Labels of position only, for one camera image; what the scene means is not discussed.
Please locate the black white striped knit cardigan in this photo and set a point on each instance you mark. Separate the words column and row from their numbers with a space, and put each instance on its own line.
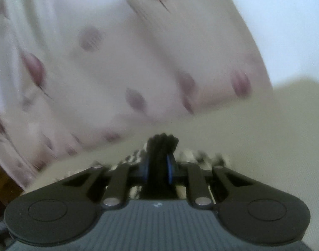
column 166, row 178

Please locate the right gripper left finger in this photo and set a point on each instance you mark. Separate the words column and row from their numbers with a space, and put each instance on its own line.
column 69, row 208

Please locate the pink leaf print curtain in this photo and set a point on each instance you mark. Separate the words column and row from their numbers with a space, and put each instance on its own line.
column 76, row 74

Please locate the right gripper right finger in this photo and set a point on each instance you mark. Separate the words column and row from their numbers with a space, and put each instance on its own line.
column 223, row 205

